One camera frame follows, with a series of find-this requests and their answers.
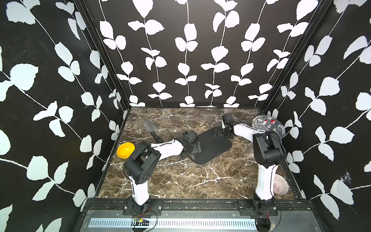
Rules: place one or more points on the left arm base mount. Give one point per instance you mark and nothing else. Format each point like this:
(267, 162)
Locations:
(149, 208)

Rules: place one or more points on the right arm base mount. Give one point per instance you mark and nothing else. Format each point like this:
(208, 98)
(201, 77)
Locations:
(255, 208)

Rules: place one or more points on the pink seashell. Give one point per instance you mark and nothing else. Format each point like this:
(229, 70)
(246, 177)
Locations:
(280, 185)

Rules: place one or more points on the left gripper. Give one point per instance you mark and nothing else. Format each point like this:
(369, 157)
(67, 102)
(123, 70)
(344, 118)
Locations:
(195, 149)

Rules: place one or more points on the white perforated rail strip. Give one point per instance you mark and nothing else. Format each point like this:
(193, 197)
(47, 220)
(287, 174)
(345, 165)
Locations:
(176, 223)

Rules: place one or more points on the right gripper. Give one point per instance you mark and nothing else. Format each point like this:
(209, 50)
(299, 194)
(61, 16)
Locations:
(218, 132)

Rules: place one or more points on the yellow bowl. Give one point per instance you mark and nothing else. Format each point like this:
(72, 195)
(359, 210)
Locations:
(125, 150)

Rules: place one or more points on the steel knife black handle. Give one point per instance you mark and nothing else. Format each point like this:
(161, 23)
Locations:
(153, 130)

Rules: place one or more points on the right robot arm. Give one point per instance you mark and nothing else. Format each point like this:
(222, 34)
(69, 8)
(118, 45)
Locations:
(266, 135)

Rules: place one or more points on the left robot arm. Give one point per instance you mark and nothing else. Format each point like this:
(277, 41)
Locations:
(141, 163)

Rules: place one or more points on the black cutting board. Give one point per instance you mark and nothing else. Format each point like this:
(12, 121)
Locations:
(210, 145)

